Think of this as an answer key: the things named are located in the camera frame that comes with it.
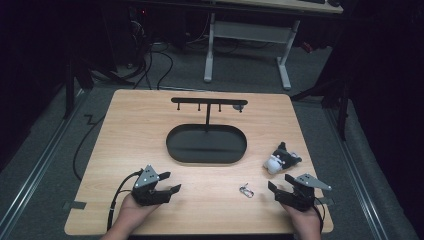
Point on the dark computer tower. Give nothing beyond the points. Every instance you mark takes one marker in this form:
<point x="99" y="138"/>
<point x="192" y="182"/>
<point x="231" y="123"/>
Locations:
<point x="138" y="33"/>

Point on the person's left hand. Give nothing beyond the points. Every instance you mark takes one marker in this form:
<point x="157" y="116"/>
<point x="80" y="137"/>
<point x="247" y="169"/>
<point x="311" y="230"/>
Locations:
<point x="131" y="215"/>

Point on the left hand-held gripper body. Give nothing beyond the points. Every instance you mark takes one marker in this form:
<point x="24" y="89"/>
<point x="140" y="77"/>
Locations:
<point x="146" y="196"/>

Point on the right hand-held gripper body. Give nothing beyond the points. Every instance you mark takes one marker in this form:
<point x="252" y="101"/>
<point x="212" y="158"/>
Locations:
<point x="300" y="200"/>

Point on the grey tape strip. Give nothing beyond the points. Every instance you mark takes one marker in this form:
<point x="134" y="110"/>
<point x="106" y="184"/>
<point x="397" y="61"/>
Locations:
<point x="75" y="205"/>
<point x="326" y="201"/>

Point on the small grey clip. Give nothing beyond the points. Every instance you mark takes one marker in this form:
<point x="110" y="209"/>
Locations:
<point x="238" y="107"/>

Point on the metal floor rail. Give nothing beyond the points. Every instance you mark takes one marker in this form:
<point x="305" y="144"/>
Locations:
<point x="353" y="166"/>
<point x="36" y="166"/>

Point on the small red object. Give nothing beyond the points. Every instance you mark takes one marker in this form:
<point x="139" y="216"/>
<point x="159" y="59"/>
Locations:
<point x="307" y="47"/>

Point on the person's right hand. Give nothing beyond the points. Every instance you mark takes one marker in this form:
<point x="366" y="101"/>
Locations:
<point x="306" y="225"/>

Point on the black stand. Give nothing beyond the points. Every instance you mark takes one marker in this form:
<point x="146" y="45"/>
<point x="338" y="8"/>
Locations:
<point x="341" y="110"/>
<point x="69" y="90"/>

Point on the white-legged desk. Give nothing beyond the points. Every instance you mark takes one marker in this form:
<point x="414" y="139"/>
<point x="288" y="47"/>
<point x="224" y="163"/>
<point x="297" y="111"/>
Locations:
<point x="250" y="31"/>

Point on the black key rack with tray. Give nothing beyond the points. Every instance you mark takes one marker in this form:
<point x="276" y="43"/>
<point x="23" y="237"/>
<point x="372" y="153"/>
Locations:
<point x="206" y="146"/>

